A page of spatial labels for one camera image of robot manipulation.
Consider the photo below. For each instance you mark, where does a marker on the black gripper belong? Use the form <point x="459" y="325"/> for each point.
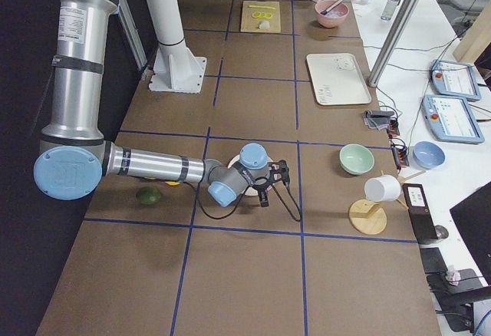
<point x="261" y="192"/>

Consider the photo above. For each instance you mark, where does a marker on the round white plate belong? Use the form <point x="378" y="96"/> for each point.
<point x="248" y="174"/>

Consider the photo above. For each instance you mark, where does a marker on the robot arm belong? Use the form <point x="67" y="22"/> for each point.
<point x="74" y="154"/>

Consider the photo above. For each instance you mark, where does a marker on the white bear tray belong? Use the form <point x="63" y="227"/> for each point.
<point x="337" y="80"/>

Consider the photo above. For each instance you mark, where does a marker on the mint green bowl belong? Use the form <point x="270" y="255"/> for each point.
<point x="356" y="159"/>

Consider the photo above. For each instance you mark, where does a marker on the wooden mug tree stand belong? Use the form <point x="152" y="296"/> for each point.
<point x="369" y="217"/>

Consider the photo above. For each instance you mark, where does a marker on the green lime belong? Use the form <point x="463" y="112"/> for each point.
<point x="148" y="195"/>

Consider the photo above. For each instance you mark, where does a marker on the white mug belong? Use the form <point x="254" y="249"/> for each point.
<point x="384" y="188"/>

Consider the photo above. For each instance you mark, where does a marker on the folded grey cloth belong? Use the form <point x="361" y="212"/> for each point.
<point x="377" y="119"/>

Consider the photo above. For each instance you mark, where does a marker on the orange electronics board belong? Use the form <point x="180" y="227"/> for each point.
<point x="398" y="146"/>

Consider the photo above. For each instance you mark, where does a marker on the black box with label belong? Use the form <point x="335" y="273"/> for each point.
<point x="419" y="213"/>

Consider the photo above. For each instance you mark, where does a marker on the blue bowl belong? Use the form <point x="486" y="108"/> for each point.
<point x="428" y="155"/>

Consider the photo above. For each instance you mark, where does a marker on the bamboo cutting board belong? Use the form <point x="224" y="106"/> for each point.
<point x="251" y="25"/>

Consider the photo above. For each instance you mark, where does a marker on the black computer mouse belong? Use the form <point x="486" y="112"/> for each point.
<point x="441" y="231"/>

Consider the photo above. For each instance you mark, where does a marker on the yellow plastic knife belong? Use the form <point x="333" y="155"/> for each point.
<point x="263" y="7"/>

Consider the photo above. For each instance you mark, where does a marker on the pink bowl with ice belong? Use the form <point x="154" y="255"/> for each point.
<point x="335" y="17"/>

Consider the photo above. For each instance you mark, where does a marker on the teach pendant tablet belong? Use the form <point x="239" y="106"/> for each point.
<point x="450" y="119"/>
<point x="455" y="79"/>

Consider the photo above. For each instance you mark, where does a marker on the black monitor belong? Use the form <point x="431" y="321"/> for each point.
<point x="472" y="220"/>

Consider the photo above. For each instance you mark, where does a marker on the clear water bottle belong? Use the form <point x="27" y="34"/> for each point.
<point x="389" y="10"/>

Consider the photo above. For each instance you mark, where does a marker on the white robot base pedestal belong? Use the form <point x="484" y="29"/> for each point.
<point x="175" y="69"/>

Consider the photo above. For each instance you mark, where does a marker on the aluminium frame post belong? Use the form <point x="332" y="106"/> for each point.
<point x="402" y="18"/>

